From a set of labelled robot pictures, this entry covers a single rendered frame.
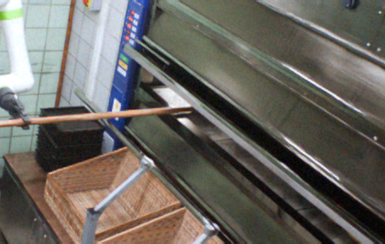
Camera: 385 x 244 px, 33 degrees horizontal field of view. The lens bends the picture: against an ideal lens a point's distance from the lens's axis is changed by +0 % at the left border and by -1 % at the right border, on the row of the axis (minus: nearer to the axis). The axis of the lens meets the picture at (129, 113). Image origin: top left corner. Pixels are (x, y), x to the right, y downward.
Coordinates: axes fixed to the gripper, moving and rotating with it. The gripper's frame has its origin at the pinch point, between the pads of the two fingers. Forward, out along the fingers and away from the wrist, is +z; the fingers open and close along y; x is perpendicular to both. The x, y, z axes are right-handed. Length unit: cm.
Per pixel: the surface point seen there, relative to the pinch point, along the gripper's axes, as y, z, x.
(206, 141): 1, 29, -79
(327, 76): -57, 86, -76
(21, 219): 83, -38, -24
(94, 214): 25, 40, -19
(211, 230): 3, 88, -39
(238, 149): 1, 40, -90
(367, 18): -82, 92, -78
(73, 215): 49, 8, -28
